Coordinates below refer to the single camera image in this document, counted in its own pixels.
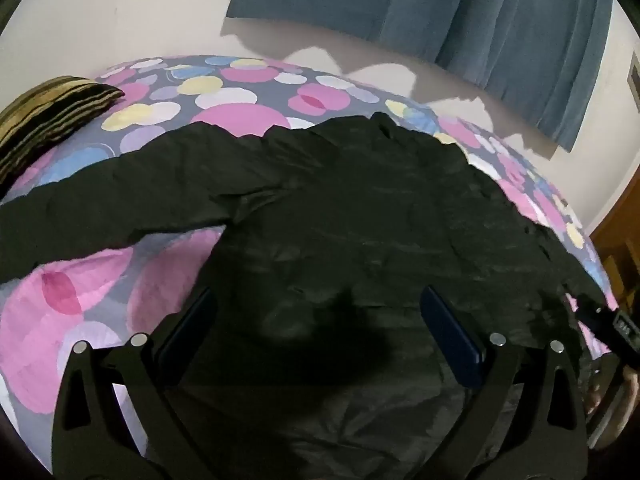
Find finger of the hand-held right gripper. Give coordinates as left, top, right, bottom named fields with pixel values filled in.
left=570, top=292, right=607, bottom=337

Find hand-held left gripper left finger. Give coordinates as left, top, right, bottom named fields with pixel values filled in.
left=52, top=287, right=221, bottom=480

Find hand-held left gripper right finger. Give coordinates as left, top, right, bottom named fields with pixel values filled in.
left=420, top=285, right=589, bottom=480

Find black jacket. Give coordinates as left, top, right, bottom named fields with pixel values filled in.
left=0, top=112, right=618, bottom=480

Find person's right hand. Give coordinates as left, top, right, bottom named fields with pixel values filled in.
left=582, top=364, right=635, bottom=453

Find wooden door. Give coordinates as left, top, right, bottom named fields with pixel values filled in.
left=589, top=170, right=640, bottom=313

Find bed with dotted sheet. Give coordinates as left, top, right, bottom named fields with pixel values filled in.
left=0, top=55, right=618, bottom=478

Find striped brown pillow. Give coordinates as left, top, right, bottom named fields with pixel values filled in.
left=0, top=76, right=125, bottom=188

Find blue curtain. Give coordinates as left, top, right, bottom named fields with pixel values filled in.
left=226, top=0, right=615, bottom=153

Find wall switch plate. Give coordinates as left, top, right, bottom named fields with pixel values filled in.
left=627, top=50, right=640, bottom=112

